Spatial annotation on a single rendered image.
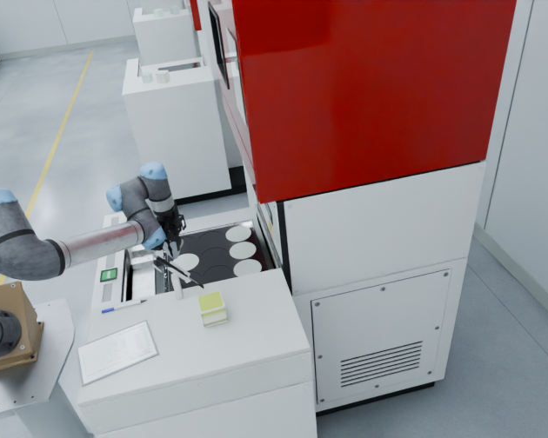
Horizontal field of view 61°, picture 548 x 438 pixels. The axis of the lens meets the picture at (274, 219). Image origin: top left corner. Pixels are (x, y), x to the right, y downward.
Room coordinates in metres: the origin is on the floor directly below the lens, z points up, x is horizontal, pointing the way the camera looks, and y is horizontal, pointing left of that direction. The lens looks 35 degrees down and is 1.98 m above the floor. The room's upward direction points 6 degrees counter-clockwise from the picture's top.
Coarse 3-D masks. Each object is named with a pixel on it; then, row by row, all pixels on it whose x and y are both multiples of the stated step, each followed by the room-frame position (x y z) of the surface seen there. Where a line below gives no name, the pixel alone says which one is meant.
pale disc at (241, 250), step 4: (236, 244) 1.39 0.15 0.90; (240, 244) 1.39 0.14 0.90; (244, 244) 1.39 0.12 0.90; (248, 244) 1.39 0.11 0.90; (252, 244) 1.38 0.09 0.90; (232, 248) 1.38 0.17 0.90; (236, 248) 1.37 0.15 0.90; (240, 248) 1.37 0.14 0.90; (244, 248) 1.37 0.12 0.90; (248, 248) 1.36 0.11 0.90; (252, 248) 1.36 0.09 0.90; (232, 252) 1.35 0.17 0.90; (236, 252) 1.35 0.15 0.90; (240, 252) 1.34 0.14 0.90; (244, 252) 1.34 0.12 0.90; (248, 252) 1.34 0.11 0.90; (252, 252) 1.34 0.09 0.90; (232, 256) 1.32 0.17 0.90; (236, 256) 1.32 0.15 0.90; (240, 256) 1.32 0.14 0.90; (244, 256) 1.32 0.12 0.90; (248, 256) 1.31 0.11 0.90
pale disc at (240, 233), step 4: (232, 228) 1.50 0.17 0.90; (236, 228) 1.50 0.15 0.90; (240, 228) 1.50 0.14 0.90; (244, 228) 1.50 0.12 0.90; (248, 228) 1.49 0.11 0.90; (228, 232) 1.48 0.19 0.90; (232, 232) 1.48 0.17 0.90; (236, 232) 1.47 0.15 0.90; (240, 232) 1.47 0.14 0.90; (244, 232) 1.47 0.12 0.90; (248, 232) 1.46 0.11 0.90; (228, 236) 1.45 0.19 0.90; (232, 236) 1.45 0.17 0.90; (236, 236) 1.44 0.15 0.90; (240, 236) 1.44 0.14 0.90; (244, 236) 1.44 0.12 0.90; (248, 236) 1.44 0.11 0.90; (232, 240) 1.42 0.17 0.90; (236, 240) 1.42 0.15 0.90; (240, 240) 1.42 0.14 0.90
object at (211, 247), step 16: (240, 224) 1.52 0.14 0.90; (192, 240) 1.45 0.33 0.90; (208, 240) 1.44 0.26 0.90; (224, 240) 1.43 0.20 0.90; (256, 240) 1.41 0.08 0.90; (208, 256) 1.34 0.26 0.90; (224, 256) 1.33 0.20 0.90; (256, 256) 1.31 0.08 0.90; (192, 272) 1.26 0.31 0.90; (208, 272) 1.25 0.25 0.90; (224, 272) 1.24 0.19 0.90
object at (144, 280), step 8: (136, 256) 1.41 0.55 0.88; (136, 272) 1.32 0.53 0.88; (144, 272) 1.31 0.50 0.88; (152, 272) 1.31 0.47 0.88; (136, 280) 1.28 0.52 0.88; (144, 280) 1.27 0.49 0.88; (152, 280) 1.27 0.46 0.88; (136, 288) 1.23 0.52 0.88; (144, 288) 1.23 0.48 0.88; (152, 288) 1.22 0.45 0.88; (136, 296) 1.19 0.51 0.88; (144, 296) 1.18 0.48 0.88
